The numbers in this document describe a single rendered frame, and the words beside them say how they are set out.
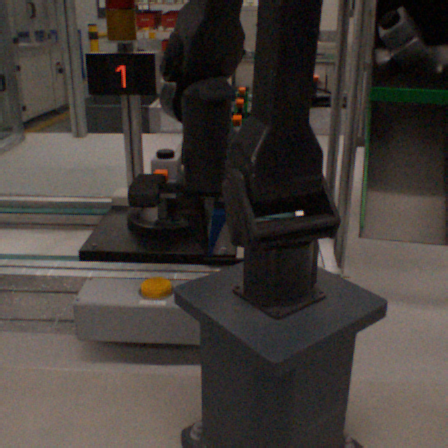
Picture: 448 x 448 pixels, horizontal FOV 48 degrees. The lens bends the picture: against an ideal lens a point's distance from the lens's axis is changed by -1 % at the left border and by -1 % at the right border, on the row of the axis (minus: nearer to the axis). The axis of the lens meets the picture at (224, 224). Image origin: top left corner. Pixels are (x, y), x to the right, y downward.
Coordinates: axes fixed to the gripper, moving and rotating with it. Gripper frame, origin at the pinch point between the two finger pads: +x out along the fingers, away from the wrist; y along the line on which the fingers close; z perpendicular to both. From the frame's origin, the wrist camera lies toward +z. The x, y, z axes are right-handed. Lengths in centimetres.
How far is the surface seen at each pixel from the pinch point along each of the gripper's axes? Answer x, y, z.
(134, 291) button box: 9.0, 10.0, -0.2
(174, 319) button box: 11.0, 4.2, -3.5
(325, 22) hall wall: -8, -152, 1064
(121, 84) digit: -13.9, 17.5, 30.6
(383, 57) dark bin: -19.1, -25.4, 24.9
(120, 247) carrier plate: 8.0, 14.5, 11.1
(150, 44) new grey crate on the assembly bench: 9, 115, 562
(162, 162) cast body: -3.2, 8.9, 19.5
